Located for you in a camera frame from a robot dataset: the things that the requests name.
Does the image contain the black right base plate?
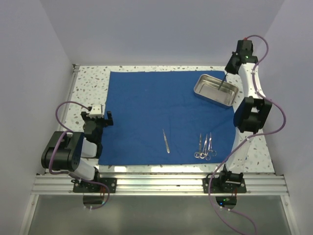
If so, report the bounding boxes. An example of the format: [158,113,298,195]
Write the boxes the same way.
[202,170,247,193]

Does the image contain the stainless steel instrument tray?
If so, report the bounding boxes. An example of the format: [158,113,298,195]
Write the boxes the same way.
[194,74,239,109]

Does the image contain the aluminium left side rail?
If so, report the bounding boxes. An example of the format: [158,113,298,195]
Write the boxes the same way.
[58,64,81,125]

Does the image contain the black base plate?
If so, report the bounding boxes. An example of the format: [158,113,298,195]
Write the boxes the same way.
[202,170,247,193]
[71,178,117,193]

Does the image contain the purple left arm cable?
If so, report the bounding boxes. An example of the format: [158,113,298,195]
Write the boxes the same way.
[48,101,111,212]

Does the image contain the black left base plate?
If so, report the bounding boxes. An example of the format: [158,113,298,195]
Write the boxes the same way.
[71,178,117,193]

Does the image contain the silver scalpel handle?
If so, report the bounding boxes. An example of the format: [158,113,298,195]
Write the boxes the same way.
[218,73,228,90]
[162,129,170,154]

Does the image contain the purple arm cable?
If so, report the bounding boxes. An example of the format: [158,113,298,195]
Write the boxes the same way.
[207,35,287,235]
[48,101,111,212]

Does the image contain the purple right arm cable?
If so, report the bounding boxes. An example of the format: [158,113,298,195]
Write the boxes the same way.
[207,35,287,235]

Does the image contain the silver surgical forceps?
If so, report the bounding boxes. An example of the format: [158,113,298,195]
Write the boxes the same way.
[200,135,211,161]
[208,133,217,157]

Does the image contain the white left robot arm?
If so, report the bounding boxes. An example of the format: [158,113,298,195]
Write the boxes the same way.
[41,111,113,192]

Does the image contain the blue surgical cloth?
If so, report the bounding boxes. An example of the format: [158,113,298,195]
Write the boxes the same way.
[98,71,235,165]

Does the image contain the silver surgical scissors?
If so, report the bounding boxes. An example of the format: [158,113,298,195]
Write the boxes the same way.
[194,134,205,159]

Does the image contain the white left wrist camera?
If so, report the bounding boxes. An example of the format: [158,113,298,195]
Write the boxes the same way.
[88,104,103,118]

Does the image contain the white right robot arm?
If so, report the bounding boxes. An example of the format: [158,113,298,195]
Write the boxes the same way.
[211,38,272,193]

